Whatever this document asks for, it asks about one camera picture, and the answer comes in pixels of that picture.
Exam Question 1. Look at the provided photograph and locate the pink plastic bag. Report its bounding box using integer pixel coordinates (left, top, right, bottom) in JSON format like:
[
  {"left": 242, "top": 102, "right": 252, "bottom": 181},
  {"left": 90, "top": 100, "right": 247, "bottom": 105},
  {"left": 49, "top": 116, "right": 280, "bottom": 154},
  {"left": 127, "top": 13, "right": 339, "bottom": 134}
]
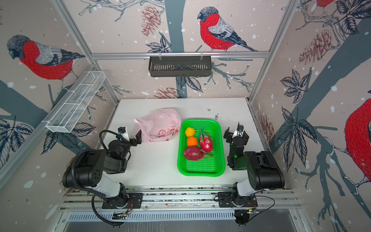
[{"left": 133, "top": 108, "right": 182, "bottom": 143}]

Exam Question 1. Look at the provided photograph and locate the green plastic perforated basket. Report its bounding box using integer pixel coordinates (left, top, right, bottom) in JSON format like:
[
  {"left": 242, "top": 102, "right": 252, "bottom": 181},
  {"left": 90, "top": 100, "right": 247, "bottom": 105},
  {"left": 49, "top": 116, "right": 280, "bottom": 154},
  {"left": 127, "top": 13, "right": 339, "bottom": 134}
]
[{"left": 177, "top": 119, "right": 225, "bottom": 177}]

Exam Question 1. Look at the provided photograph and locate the orange fruit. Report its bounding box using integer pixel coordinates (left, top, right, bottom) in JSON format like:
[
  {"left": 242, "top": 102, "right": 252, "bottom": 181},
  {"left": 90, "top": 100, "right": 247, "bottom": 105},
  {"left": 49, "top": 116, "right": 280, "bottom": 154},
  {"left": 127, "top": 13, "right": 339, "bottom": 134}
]
[{"left": 186, "top": 136, "right": 198, "bottom": 147}]

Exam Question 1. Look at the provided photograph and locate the yellow fruit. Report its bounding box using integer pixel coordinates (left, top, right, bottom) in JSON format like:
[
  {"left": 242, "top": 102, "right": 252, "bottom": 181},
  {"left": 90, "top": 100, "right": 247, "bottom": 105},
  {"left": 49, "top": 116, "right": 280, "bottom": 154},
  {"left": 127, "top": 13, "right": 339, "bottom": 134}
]
[{"left": 185, "top": 127, "right": 196, "bottom": 137}]

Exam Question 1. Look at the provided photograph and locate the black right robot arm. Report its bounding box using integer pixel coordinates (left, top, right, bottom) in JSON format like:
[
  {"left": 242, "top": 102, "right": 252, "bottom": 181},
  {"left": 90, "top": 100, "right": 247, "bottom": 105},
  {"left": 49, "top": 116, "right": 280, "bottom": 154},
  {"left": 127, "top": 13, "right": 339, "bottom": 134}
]
[{"left": 223, "top": 125, "right": 285, "bottom": 202}]

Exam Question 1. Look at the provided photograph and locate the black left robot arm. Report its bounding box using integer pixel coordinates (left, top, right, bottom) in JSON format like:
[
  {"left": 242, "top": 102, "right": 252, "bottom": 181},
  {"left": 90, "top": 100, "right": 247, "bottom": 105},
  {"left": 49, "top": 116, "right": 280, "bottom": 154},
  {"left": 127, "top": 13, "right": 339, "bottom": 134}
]
[{"left": 62, "top": 127, "right": 142, "bottom": 207}]

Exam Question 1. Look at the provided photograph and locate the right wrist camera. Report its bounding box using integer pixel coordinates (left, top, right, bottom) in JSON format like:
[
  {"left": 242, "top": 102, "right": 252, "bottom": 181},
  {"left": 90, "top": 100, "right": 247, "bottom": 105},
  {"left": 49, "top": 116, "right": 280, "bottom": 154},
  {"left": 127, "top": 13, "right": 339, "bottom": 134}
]
[{"left": 233, "top": 123, "right": 244, "bottom": 137}]

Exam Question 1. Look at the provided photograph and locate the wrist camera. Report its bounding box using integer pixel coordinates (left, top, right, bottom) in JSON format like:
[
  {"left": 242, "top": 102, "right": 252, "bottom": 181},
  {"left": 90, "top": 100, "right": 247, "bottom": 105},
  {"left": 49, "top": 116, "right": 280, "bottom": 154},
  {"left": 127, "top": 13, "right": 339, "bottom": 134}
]
[
  {"left": 118, "top": 127, "right": 129, "bottom": 142},
  {"left": 233, "top": 123, "right": 244, "bottom": 137}
]

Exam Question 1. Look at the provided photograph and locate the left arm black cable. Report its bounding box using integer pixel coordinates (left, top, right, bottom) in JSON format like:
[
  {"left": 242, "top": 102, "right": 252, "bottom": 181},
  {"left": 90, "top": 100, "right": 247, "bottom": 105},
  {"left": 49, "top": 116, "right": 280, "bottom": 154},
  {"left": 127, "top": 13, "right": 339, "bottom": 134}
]
[{"left": 98, "top": 130, "right": 128, "bottom": 151}]

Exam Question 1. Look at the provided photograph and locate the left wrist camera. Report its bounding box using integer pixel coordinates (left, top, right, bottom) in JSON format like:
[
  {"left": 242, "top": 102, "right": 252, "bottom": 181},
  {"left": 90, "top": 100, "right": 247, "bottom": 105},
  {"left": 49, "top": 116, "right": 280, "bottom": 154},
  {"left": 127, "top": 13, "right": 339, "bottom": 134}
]
[{"left": 118, "top": 127, "right": 129, "bottom": 142}]

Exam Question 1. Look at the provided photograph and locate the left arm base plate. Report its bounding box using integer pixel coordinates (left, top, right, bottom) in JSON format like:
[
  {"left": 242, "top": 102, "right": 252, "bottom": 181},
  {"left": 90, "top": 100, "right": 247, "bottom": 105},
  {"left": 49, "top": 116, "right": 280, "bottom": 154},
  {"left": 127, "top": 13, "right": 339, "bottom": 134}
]
[{"left": 102, "top": 193, "right": 144, "bottom": 209}]

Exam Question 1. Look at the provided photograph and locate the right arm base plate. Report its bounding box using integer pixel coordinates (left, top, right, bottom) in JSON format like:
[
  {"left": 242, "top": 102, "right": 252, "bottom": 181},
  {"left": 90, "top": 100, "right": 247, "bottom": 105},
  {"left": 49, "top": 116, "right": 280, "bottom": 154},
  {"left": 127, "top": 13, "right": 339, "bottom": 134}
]
[{"left": 214, "top": 191, "right": 258, "bottom": 208}]

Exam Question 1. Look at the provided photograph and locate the black hanging wall basket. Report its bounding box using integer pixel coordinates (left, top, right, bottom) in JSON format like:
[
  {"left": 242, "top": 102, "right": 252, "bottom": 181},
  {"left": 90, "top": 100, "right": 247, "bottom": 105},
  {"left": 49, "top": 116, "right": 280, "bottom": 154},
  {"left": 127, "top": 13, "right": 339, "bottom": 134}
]
[{"left": 148, "top": 56, "right": 212, "bottom": 77}]

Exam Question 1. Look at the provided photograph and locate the aluminium mounting rail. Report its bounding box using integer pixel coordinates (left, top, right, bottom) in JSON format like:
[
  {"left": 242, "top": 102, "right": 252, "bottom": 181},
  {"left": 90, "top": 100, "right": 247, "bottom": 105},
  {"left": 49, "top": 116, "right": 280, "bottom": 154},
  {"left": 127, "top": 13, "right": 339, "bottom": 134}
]
[{"left": 60, "top": 187, "right": 301, "bottom": 222}]

